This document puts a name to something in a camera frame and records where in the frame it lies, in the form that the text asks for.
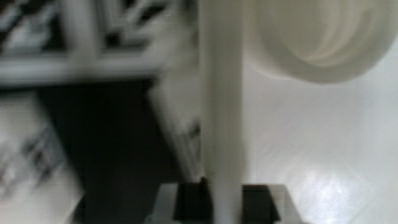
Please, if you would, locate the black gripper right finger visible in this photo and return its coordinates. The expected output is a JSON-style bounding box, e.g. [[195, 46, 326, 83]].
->
[[243, 185, 280, 224]]

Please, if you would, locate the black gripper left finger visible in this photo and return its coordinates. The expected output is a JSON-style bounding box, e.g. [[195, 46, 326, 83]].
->
[[172, 178, 212, 224]]

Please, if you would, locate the white square table top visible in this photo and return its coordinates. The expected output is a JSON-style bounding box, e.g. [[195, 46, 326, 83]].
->
[[163, 0, 398, 224]]

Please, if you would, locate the white table leg with tag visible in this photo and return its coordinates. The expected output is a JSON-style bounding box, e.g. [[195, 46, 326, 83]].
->
[[0, 91, 83, 224]]

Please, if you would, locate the white marker tag sheet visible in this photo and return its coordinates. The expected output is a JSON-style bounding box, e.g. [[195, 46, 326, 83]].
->
[[0, 0, 196, 86]]

